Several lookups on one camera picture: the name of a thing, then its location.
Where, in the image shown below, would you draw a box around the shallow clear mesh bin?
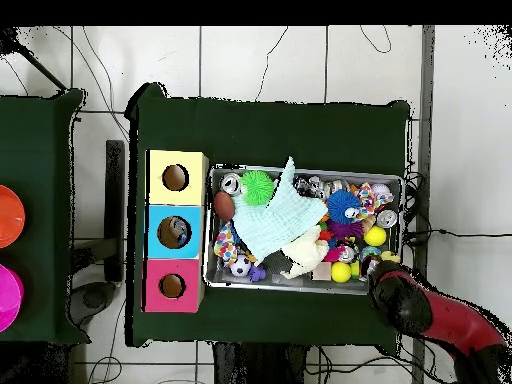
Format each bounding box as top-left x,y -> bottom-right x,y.
202,162 -> 405,298

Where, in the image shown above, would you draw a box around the pink bowl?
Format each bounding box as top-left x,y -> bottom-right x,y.
0,263 -> 25,333

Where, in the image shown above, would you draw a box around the colourful dotted cloth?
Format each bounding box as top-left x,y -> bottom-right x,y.
212,222 -> 241,266

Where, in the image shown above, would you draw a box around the black upright panel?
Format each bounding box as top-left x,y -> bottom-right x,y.
104,139 -> 126,283

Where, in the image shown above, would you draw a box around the green spiky rubber ball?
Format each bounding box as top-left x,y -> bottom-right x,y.
239,170 -> 276,207

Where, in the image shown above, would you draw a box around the orange bowl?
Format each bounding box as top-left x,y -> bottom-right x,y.
0,184 -> 27,249

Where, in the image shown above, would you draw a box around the wooden box with three holes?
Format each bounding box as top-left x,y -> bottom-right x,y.
141,149 -> 210,314

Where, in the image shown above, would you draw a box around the black floor power cable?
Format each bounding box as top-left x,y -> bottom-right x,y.
429,228 -> 512,239

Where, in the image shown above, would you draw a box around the cream knit cloth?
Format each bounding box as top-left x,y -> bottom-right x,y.
279,225 -> 330,280

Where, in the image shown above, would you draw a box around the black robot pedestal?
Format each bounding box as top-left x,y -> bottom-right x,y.
211,341 -> 311,384

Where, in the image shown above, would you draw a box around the small black white soccer ball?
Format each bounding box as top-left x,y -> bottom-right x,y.
228,254 -> 252,278

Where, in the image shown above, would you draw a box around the plain wooden cube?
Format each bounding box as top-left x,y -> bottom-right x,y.
312,261 -> 332,281

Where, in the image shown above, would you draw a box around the dark green tablecloth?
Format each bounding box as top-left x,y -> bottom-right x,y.
124,81 -> 412,348
0,88 -> 90,345

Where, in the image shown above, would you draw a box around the blue spiky rubber ball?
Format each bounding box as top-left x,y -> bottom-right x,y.
326,188 -> 363,225

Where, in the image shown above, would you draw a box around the black printed can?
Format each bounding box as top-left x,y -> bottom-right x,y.
293,175 -> 325,199

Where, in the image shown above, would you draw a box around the black tripod pole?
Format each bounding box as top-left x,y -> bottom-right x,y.
0,26 -> 68,92

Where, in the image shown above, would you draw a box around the plain silver can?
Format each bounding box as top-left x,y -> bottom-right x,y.
219,172 -> 242,196

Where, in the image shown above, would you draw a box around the mint green knit cloth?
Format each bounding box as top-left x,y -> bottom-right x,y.
231,155 -> 330,263

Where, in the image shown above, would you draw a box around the small brown football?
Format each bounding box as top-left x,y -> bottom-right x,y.
211,190 -> 236,222

